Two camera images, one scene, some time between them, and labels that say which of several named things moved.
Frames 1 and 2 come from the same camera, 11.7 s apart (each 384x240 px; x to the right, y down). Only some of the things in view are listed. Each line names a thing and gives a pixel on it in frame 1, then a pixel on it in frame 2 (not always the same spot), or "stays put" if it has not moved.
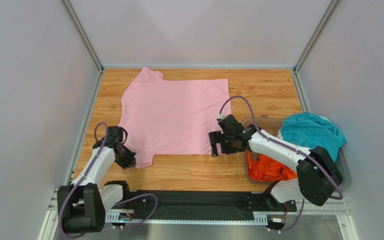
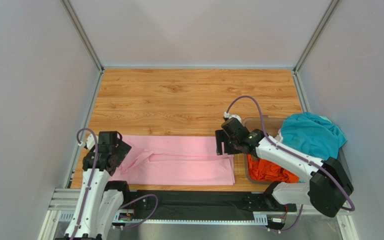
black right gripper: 219,140 stays put
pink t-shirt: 172,116 -> 174,160
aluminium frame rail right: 347,229 stays put
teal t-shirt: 310,130 stays put
